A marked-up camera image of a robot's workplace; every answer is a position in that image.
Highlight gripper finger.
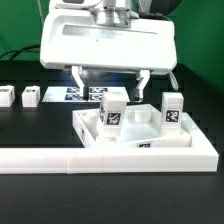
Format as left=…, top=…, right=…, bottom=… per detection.
left=134, top=70, right=150, bottom=102
left=71, top=66, right=88, bottom=100

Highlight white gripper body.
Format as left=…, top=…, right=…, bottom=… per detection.
left=40, top=11, right=177, bottom=75

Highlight white marker base sheet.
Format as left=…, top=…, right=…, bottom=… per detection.
left=42, top=86, right=129, bottom=103

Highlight white L-shaped obstacle fence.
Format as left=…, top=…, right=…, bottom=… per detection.
left=0, top=114, right=219, bottom=174

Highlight black cables at base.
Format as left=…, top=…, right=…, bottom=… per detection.
left=0, top=44, right=43, bottom=62

